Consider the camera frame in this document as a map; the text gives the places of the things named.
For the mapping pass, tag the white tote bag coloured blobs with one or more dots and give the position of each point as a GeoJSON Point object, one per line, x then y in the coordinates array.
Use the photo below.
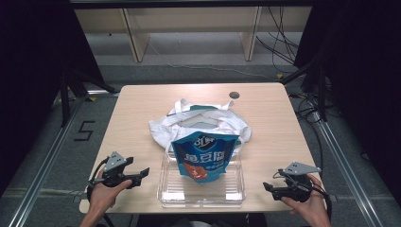
{"type": "Point", "coordinates": [164, 129]}

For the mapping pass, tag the aluminium floor rail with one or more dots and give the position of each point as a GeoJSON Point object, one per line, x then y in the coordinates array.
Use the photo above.
{"type": "Point", "coordinates": [350, 176]}
{"type": "Point", "coordinates": [41, 176]}

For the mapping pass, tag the light wooden desk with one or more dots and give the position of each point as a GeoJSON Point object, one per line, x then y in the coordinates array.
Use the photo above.
{"type": "Point", "coordinates": [135, 41]}

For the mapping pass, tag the person's left hand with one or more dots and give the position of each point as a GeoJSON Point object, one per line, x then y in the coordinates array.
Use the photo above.
{"type": "Point", "coordinates": [104, 197]}

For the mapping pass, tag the clear plastic tray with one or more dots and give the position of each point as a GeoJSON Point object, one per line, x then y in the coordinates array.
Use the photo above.
{"type": "Point", "coordinates": [176, 189]}

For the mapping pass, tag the person's dark clothing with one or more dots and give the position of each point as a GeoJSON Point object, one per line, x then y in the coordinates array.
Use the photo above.
{"type": "Point", "coordinates": [164, 220]}

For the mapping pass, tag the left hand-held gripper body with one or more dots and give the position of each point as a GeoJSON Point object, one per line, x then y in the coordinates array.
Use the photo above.
{"type": "Point", "coordinates": [114, 172]}

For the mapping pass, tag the blue snack packet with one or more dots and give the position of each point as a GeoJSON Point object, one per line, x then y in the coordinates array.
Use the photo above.
{"type": "Point", "coordinates": [201, 157]}

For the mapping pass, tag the yellow floor tape piece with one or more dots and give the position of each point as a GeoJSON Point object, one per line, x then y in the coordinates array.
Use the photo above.
{"type": "Point", "coordinates": [279, 76]}

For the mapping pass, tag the black metal stand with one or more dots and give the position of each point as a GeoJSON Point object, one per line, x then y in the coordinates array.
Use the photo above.
{"type": "Point", "coordinates": [321, 94]}
{"type": "Point", "coordinates": [64, 101]}

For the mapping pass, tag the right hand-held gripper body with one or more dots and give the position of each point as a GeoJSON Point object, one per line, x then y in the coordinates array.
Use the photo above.
{"type": "Point", "coordinates": [296, 186]}

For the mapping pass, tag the grey table grommet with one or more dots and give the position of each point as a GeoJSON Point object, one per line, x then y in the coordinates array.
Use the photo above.
{"type": "Point", "coordinates": [234, 95]}

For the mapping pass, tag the person's right hand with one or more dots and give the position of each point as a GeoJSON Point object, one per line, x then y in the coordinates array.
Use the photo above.
{"type": "Point", "coordinates": [310, 208]}

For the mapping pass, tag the black curtain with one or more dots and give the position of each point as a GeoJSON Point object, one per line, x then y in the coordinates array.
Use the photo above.
{"type": "Point", "coordinates": [31, 78]}
{"type": "Point", "coordinates": [362, 78]}

